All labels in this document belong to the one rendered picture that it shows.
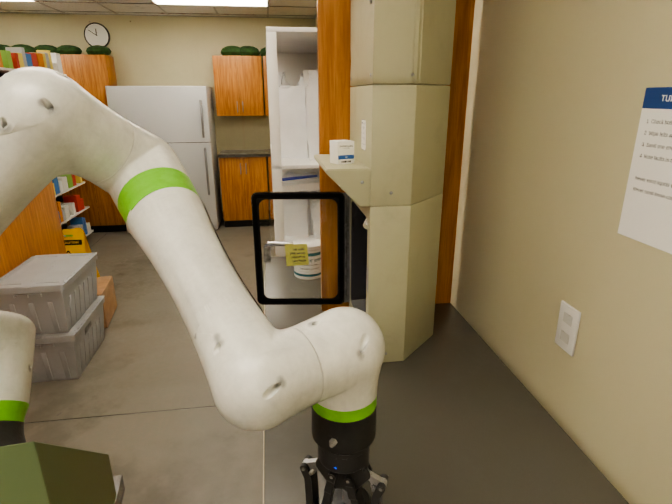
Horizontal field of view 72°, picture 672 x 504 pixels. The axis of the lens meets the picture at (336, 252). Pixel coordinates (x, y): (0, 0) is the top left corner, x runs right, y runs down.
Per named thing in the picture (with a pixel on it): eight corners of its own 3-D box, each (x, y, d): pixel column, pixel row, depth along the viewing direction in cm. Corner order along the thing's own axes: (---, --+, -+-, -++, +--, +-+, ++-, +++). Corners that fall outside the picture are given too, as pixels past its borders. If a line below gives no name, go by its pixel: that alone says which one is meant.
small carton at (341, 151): (345, 161, 131) (345, 139, 129) (354, 163, 127) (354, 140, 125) (329, 162, 129) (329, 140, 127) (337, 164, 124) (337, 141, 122)
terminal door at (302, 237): (344, 304, 163) (344, 191, 150) (257, 304, 163) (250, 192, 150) (344, 303, 164) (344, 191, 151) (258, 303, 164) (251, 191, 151)
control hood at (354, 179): (349, 184, 151) (349, 153, 148) (370, 207, 121) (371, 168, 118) (314, 185, 150) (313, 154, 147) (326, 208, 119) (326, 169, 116)
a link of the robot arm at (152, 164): (71, 154, 75) (122, 101, 74) (134, 188, 86) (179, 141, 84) (103, 228, 66) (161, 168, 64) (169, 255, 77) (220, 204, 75)
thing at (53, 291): (106, 294, 335) (98, 251, 325) (74, 335, 279) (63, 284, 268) (44, 298, 330) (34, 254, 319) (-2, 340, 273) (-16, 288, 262)
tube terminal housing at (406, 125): (416, 310, 170) (428, 86, 145) (448, 357, 139) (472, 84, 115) (348, 315, 166) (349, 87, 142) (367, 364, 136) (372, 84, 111)
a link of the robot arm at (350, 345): (404, 313, 60) (350, 287, 68) (326, 344, 53) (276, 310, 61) (399, 405, 65) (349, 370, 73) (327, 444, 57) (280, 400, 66)
